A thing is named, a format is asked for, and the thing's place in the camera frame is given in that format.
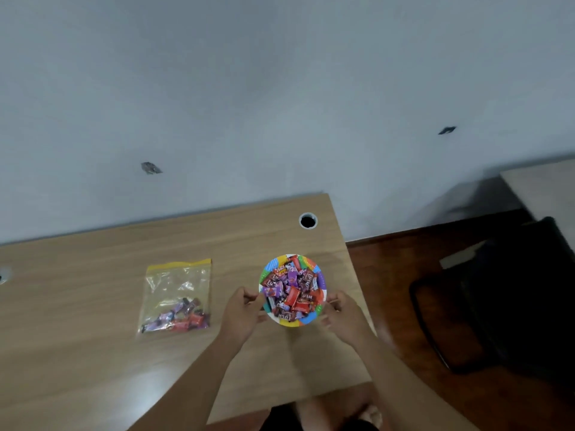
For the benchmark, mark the black office chair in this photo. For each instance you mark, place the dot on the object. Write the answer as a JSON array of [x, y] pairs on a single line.
[[516, 309]]

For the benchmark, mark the person's black shorts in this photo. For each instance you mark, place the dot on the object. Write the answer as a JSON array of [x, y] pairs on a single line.
[[281, 421]]

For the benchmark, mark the person's left thumb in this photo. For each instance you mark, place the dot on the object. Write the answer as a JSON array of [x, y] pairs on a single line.
[[260, 311]]

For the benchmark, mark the person's bare leg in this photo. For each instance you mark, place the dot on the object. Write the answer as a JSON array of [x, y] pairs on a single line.
[[334, 406]]

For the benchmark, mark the person's right hand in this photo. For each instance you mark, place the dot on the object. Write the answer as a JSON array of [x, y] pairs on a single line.
[[348, 320]]

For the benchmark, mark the person's left forearm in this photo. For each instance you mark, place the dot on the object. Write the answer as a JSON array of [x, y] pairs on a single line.
[[188, 386]]

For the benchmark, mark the colourful paper bowl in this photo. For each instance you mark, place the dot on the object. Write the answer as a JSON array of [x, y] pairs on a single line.
[[289, 322]]

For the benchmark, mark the pile of wrapped candies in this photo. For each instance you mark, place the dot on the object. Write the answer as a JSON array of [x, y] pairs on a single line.
[[293, 291]]

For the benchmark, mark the person's right thumb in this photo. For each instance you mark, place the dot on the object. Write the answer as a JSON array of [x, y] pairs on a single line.
[[328, 316]]

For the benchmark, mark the clear zip bag yellow strip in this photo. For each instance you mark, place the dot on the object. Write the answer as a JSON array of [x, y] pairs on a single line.
[[173, 282]]

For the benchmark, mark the bagged heap of wrapped candies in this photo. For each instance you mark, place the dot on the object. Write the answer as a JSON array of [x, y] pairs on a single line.
[[179, 318]]

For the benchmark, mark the beige side table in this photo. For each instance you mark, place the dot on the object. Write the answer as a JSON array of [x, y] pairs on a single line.
[[546, 192]]

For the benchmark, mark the person's left hand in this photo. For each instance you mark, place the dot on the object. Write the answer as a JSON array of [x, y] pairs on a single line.
[[240, 318]]

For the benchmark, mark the person's right forearm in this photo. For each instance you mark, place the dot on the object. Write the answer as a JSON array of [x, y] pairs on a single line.
[[404, 386]]

